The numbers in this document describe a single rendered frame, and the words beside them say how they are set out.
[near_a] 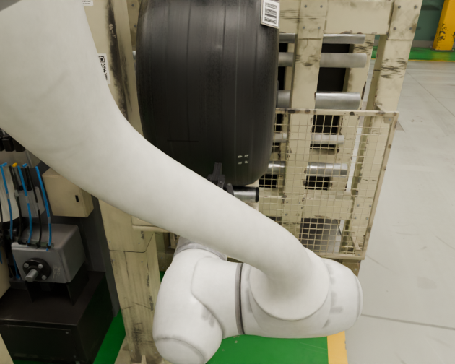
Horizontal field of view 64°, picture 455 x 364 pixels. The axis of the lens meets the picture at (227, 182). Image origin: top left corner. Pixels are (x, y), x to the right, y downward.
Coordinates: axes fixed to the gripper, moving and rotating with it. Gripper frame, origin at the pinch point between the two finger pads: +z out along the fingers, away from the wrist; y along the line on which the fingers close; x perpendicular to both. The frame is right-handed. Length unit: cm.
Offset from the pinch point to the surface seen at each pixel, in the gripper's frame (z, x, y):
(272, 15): 12.5, -30.9, -10.5
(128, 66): 29.8, -14.4, 27.4
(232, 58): 5.3, -24.5, -3.1
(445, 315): 47, 110, -103
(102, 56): 23.1, -18.9, 31.0
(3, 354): -16, 55, 62
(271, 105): 5.9, -14.8, -11.2
